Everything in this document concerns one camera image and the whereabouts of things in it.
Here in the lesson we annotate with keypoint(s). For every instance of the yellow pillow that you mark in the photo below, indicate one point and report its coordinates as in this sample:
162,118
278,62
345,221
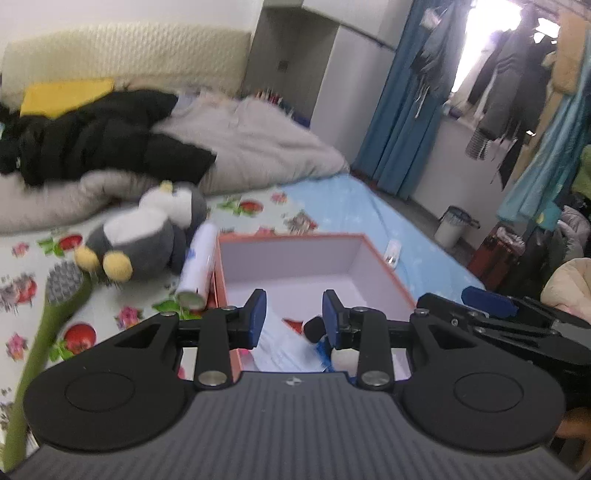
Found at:
60,97

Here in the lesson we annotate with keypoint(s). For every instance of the small yellow black plush toy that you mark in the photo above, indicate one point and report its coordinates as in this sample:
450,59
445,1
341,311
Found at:
313,328

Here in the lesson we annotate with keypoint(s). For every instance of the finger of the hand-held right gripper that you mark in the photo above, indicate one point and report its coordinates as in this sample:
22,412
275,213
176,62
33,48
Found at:
489,297
443,307

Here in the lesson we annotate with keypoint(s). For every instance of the grey wardrobe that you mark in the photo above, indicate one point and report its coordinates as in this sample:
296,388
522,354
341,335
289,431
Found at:
351,69

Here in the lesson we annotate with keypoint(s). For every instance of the striped garment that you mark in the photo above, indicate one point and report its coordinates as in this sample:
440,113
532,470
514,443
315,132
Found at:
478,145

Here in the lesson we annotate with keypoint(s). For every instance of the blue curtain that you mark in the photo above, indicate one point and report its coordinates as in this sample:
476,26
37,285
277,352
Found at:
401,138

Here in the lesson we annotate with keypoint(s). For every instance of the colourful striped cloth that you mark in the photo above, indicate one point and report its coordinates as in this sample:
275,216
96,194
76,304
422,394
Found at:
277,104

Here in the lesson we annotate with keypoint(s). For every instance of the black jacket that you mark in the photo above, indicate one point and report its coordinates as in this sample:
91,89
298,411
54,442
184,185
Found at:
92,138

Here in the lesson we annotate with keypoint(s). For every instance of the grey penguin plush toy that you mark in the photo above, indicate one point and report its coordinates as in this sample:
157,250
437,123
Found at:
147,244

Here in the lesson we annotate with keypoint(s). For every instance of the blue face mask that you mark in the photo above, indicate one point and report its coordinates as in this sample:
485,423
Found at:
286,346

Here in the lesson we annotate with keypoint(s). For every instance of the dark red bag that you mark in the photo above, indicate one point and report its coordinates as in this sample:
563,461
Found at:
496,258

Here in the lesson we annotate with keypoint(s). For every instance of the cream padded headboard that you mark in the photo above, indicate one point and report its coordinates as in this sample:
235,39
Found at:
138,55

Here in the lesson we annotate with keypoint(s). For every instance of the white round plush ball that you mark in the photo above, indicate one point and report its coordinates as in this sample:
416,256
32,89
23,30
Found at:
345,361

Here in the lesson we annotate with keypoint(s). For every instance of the green massage stick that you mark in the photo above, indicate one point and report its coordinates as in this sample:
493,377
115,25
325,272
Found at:
46,323

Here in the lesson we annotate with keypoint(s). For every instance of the hanging black coats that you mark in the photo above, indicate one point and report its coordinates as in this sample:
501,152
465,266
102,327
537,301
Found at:
508,92

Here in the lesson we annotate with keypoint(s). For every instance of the light grey duvet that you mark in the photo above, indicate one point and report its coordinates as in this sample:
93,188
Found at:
258,138

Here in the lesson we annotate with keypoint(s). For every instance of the beige padded coat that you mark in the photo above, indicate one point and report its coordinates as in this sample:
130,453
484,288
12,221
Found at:
568,286

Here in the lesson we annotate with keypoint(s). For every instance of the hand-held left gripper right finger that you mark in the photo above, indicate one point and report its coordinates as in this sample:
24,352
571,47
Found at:
331,318

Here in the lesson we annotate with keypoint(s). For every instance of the small trash bin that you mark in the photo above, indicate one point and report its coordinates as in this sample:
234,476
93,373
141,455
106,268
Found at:
455,228

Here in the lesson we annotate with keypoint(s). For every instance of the hanging teal garment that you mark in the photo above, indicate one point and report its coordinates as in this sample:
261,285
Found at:
545,175

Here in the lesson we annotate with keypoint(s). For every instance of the person's right hand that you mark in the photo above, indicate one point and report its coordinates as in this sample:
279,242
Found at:
577,424

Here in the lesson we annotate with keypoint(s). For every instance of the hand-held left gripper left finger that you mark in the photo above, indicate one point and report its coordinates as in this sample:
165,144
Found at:
258,318

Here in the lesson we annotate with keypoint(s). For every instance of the white spray can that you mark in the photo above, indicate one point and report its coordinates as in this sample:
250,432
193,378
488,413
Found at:
198,263

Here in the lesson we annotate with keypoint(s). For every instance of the fruit printed mat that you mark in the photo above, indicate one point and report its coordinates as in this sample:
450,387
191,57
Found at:
106,300

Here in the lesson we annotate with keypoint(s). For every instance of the orange cardboard box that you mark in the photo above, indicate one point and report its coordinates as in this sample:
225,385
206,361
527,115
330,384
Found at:
286,258

